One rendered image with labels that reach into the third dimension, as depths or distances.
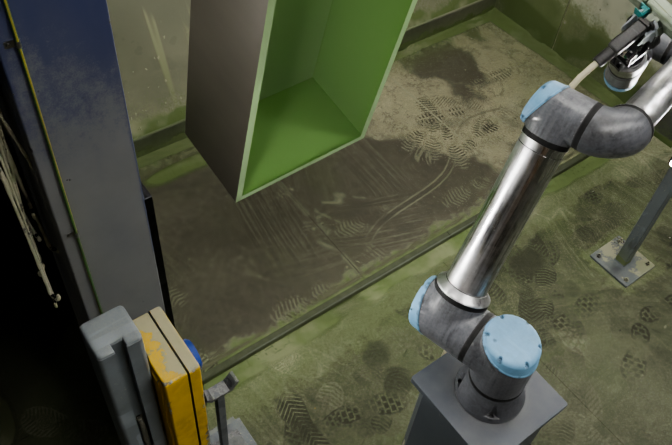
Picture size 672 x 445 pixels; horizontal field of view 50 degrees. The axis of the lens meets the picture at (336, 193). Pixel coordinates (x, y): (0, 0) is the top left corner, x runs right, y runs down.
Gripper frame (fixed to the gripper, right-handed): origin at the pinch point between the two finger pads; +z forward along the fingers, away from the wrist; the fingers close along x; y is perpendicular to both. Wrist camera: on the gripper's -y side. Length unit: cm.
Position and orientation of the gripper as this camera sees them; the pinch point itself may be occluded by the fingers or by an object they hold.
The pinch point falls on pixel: (649, 16)
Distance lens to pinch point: 192.5
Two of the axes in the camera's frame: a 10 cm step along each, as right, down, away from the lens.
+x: -5.9, -7.5, 3.1
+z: -2.2, -2.2, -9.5
